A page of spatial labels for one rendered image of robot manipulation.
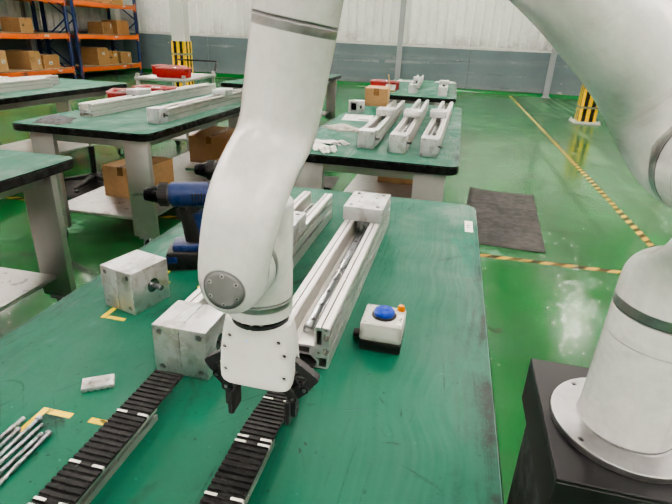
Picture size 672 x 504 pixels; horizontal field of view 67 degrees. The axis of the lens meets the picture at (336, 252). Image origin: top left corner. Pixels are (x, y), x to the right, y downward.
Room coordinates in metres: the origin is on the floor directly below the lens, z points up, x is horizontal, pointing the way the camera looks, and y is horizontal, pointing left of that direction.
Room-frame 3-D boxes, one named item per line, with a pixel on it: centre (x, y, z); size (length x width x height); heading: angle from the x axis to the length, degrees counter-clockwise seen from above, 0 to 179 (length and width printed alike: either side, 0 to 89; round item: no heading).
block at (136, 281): (0.97, 0.42, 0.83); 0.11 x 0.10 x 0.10; 64
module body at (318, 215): (1.20, 0.15, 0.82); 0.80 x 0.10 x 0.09; 168
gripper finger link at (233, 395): (0.59, 0.15, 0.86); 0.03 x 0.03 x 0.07; 78
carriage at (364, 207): (1.40, -0.09, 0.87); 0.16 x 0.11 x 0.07; 168
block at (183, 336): (0.76, 0.24, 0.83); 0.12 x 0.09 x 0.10; 78
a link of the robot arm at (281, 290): (0.57, 0.10, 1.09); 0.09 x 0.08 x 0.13; 170
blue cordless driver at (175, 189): (1.17, 0.39, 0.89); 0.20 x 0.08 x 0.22; 100
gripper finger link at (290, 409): (0.57, 0.04, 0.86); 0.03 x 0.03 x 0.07; 78
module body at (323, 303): (1.16, -0.03, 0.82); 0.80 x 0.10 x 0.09; 168
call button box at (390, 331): (0.86, -0.09, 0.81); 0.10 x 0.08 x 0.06; 78
